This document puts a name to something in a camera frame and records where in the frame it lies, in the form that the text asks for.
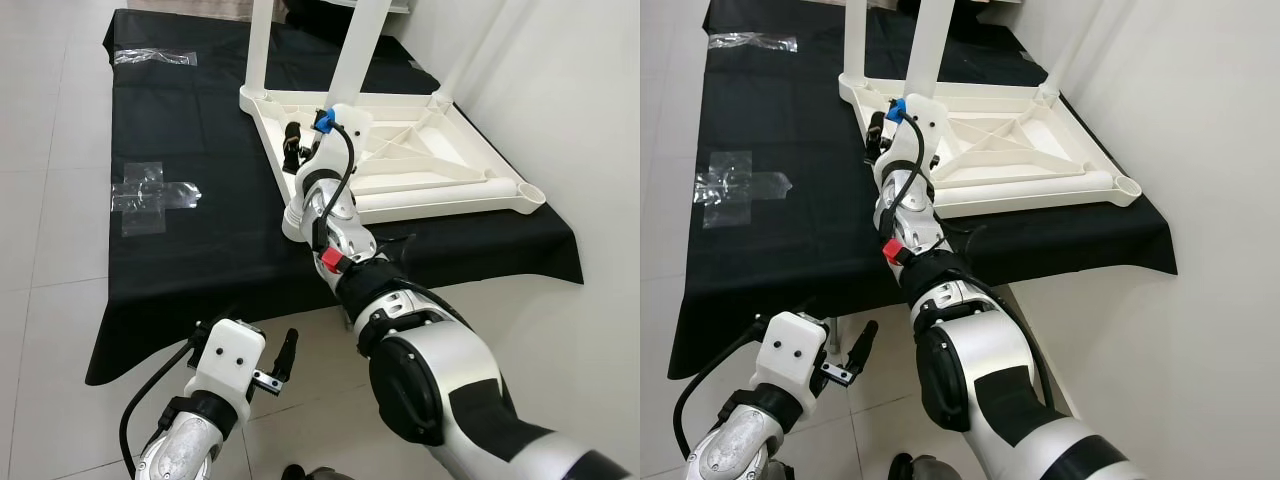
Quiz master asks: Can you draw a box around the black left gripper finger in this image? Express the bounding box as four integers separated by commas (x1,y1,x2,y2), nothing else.
845,320,881,373
272,328,300,383

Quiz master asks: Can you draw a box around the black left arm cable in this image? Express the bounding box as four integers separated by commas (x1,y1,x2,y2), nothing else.
118,335,206,476
672,325,766,461

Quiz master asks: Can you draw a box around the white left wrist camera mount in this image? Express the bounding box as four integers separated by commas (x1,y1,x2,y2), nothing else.
185,320,268,403
750,310,829,393

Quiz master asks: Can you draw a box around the black tablecloth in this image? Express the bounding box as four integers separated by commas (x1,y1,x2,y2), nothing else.
83,8,586,388
668,0,1179,379

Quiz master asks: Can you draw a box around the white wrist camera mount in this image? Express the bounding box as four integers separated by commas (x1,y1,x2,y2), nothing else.
185,320,268,403
300,102,373,186
885,92,949,176
750,310,829,393

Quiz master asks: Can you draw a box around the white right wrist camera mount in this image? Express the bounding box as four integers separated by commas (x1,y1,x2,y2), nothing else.
885,92,949,176
300,102,373,186

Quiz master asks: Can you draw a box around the white lace cloth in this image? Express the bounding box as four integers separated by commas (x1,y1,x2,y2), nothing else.
125,0,251,16

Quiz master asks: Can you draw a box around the white plastic children table top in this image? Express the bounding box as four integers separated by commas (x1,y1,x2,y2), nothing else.
838,72,1144,219
238,85,549,244

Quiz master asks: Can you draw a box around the crossed clear tape patch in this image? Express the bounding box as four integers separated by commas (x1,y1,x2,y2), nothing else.
108,160,203,238
695,150,793,231

